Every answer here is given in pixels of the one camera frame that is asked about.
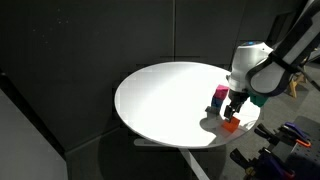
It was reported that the round white table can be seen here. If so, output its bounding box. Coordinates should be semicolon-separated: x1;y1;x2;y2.
114;61;262;180

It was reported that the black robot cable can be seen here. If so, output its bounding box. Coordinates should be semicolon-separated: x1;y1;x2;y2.
245;49;320;93

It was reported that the purple orange spring clamp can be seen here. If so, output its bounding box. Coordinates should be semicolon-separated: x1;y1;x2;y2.
279;122;311;147

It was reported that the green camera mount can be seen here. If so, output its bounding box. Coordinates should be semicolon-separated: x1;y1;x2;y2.
249;94;268;107

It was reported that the magenta toy block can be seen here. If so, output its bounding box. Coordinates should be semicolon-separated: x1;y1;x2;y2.
214;85;229;100

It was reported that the blue toy block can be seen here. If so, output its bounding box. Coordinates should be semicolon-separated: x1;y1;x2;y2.
211;97;223;108

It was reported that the purple spring clamp front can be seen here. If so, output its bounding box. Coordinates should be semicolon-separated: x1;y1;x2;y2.
230;148;296;180

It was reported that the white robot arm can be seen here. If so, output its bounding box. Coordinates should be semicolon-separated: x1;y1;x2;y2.
224;0;320;120

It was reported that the black perforated workbench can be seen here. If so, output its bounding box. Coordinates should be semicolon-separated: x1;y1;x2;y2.
266;115;320;180

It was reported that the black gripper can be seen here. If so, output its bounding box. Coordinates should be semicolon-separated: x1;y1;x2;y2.
224;90;249;119

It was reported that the orange toy block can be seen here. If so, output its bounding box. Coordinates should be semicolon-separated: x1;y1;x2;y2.
222;117;240;133

